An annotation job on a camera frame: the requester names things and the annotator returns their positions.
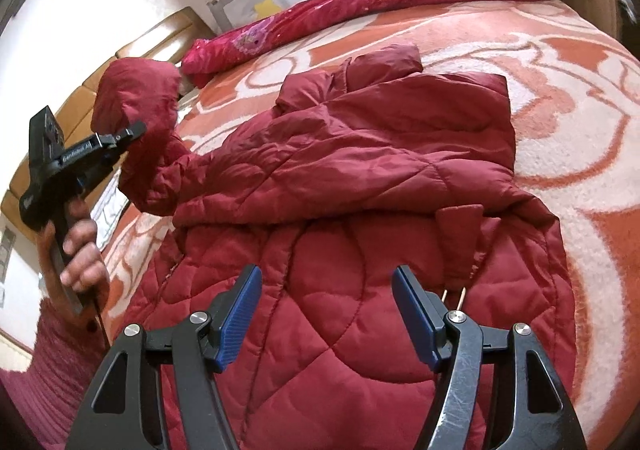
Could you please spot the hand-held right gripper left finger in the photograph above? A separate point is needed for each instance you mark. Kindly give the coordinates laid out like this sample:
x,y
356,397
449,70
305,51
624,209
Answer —
x,y
239,322

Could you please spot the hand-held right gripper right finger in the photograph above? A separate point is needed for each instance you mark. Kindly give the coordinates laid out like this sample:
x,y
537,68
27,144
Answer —
x,y
415,315

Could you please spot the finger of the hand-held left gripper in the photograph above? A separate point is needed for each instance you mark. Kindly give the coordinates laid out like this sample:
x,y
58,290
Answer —
x,y
125,135

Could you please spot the red quilted jacket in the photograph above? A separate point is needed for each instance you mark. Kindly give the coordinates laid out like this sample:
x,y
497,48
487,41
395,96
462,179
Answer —
x,y
325,180

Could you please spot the person's left forearm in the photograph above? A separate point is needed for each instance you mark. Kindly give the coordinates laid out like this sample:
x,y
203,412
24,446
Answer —
x,y
60,360

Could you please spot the person's left hand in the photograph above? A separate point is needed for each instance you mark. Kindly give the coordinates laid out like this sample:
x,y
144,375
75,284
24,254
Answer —
x,y
87,270

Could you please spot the wooden headboard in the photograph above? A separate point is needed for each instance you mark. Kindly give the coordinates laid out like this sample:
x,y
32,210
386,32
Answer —
x,y
150,37

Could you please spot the red floral quilt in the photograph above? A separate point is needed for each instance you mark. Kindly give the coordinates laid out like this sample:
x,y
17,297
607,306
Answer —
x,y
325,14

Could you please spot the orange and white blanket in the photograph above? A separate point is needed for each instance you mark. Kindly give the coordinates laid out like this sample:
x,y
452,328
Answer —
x,y
575,94

